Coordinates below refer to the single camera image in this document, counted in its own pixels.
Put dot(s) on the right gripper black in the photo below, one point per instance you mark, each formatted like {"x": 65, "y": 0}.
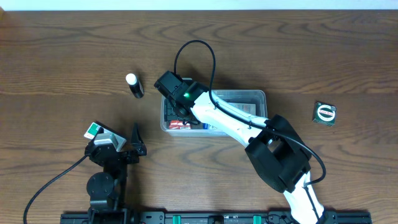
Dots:
{"x": 169, "y": 114}

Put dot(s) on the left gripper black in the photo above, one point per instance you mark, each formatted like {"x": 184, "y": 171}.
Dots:
{"x": 125, "y": 156}

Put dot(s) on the red snack packet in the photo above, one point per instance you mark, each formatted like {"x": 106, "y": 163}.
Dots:
{"x": 181, "y": 125}

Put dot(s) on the blue fever patch packet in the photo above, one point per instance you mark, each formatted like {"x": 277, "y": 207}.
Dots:
{"x": 246, "y": 107}

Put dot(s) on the green round tape box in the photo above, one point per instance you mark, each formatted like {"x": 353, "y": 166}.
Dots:
{"x": 324, "y": 114}

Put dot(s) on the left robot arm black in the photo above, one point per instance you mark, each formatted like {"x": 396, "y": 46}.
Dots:
{"x": 108, "y": 187}

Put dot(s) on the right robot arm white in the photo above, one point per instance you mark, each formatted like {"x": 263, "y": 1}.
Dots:
{"x": 275, "y": 150}

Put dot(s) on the clear plastic container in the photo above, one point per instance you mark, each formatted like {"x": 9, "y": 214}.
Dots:
{"x": 256, "y": 97}

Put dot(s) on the dark bottle white cap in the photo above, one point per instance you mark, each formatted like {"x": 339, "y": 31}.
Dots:
{"x": 135, "y": 85}

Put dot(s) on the green white card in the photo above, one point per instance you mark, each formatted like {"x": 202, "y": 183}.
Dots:
{"x": 92, "y": 131}

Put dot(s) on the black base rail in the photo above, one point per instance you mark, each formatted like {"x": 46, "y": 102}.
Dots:
{"x": 186, "y": 217}

